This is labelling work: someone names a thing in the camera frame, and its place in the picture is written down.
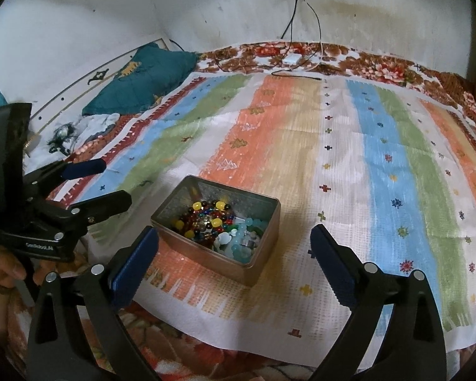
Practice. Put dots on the dark tangled cloth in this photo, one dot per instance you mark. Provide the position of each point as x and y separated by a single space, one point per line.
61 137

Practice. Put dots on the striped woven cloth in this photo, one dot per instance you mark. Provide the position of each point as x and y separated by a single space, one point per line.
341 166

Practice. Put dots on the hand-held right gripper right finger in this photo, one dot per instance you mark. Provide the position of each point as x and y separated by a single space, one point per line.
333 270

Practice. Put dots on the person's left hand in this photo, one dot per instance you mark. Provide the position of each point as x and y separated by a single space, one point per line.
0 266

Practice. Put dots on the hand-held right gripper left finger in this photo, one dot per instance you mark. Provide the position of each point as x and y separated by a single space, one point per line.
137 264

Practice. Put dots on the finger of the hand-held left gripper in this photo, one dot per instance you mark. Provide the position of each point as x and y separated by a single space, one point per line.
103 202
83 168

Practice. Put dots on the metal tin box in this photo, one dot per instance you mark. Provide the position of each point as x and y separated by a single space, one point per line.
261 262

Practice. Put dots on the white charger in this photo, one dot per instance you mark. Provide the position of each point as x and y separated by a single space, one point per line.
292 59

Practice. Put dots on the white crumpled cloth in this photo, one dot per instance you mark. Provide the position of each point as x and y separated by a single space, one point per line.
97 125

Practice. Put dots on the teal pillow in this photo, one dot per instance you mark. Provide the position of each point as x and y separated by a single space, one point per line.
142 79

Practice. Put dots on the white stone ornament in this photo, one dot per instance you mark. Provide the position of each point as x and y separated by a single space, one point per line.
224 241

